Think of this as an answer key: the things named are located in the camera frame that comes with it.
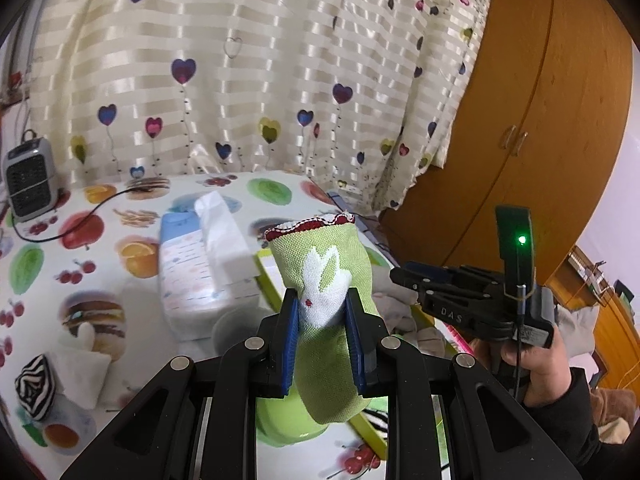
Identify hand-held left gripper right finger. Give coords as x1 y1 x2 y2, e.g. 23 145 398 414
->
344 287 584 480

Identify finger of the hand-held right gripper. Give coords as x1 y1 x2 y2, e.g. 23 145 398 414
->
417 287 506 334
389 262 501 292

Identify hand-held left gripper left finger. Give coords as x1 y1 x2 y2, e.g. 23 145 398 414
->
60 287 301 480

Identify grey socks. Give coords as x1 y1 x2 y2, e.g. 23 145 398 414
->
372 279 424 334

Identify green woven cloth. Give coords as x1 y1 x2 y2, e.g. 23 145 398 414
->
263 213 384 426

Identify person's right forearm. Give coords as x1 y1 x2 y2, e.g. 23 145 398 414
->
520 366 617 480

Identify person's right hand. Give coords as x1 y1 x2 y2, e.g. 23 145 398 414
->
500 341 572 409

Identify beige cloth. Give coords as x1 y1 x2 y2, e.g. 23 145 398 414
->
412 327 451 361

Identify blue white tissue pack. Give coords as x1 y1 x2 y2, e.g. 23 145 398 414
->
157 190 262 344

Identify brown plush blanket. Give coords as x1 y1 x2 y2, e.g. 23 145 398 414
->
589 387 632 444

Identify wooden wardrobe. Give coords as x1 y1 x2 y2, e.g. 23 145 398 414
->
377 0 634 287

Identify white folded cloth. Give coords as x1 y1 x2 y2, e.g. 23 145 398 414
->
49 323 112 410

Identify black white striped sock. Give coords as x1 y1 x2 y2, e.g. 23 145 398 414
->
13 353 57 420

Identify heart print striped curtain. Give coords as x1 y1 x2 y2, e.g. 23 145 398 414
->
9 0 494 212

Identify grey space heater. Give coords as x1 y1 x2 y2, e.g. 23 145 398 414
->
2 129 60 224

